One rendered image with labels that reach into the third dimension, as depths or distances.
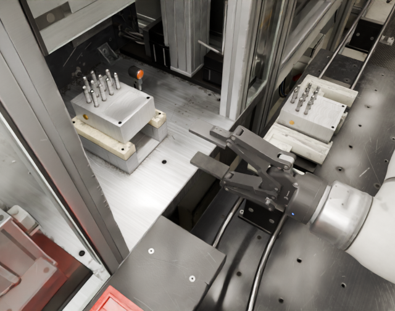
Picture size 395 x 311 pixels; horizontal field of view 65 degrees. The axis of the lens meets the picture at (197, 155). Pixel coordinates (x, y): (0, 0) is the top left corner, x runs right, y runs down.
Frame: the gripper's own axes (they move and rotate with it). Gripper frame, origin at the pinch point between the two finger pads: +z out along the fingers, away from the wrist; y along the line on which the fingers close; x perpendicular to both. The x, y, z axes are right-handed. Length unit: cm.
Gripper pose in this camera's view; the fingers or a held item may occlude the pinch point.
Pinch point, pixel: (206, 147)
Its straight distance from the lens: 54.5
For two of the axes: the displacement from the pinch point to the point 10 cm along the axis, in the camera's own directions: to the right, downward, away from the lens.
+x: -5.5, 6.6, -5.2
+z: -8.4, -4.3, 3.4
